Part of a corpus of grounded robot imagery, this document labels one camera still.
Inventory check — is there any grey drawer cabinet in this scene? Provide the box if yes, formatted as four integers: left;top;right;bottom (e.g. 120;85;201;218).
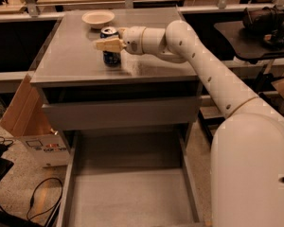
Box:
31;10;202;140

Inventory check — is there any open grey middle drawer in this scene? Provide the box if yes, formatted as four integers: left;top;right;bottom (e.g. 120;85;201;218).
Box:
57;131;205;227

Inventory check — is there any open cardboard box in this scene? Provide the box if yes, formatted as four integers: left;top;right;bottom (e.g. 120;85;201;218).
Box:
0;75;70;167

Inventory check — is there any grey top drawer front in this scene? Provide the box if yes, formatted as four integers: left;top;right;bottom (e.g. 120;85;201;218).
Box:
43;96;201;131

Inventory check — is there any black side table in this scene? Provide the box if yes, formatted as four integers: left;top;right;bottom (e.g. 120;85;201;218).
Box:
198;20;284;144

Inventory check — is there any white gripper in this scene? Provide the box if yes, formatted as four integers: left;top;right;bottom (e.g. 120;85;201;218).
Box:
94;26;146;55

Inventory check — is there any blue pepsi can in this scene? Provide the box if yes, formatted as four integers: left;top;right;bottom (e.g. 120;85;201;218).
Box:
100;26;120;67

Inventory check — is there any white paper bowl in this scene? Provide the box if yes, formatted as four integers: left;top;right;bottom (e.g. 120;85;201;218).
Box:
81;10;115;29

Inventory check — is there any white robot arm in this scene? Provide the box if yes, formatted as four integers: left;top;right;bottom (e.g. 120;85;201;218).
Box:
94;20;284;227

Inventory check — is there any dark device on table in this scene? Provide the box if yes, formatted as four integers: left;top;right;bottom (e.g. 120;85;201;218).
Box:
242;7;284;49

